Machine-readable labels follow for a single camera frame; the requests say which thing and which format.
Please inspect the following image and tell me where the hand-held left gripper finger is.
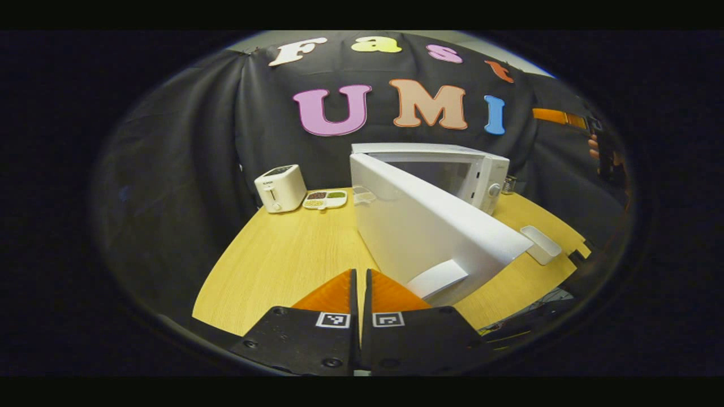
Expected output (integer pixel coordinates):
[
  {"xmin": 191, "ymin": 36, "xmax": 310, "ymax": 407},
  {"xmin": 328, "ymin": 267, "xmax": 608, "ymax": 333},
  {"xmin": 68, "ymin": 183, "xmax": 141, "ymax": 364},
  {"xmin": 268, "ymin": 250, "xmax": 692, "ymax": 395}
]
[
  {"xmin": 229, "ymin": 269, "xmax": 361, "ymax": 376},
  {"xmin": 362, "ymin": 269, "xmax": 498, "ymax": 376}
]

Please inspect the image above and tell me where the white microwave oven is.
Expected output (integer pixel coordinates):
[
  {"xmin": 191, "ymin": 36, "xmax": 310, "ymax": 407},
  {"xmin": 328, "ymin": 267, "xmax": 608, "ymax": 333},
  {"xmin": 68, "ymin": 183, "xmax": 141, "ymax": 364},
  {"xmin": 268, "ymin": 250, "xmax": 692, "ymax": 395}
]
[{"xmin": 349, "ymin": 142, "xmax": 534, "ymax": 309}]

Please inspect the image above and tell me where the small white tray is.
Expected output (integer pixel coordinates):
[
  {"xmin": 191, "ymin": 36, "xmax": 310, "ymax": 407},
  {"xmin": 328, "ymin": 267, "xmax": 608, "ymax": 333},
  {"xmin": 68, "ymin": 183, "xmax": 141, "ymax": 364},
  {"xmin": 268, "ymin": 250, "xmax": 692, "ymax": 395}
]
[{"xmin": 519, "ymin": 225, "xmax": 563, "ymax": 266}]

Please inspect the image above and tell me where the white divided spice dish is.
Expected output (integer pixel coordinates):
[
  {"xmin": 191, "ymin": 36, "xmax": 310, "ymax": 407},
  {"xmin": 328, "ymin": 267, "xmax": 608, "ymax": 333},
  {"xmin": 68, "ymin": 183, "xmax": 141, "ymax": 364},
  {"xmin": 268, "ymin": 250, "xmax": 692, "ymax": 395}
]
[{"xmin": 302, "ymin": 189, "xmax": 348, "ymax": 211}]

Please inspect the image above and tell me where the white toaster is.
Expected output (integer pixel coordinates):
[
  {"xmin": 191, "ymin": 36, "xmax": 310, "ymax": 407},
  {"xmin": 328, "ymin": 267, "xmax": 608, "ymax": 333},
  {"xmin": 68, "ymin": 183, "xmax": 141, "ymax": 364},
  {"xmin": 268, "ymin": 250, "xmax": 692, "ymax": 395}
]
[{"xmin": 254, "ymin": 164, "xmax": 308, "ymax": 214}]

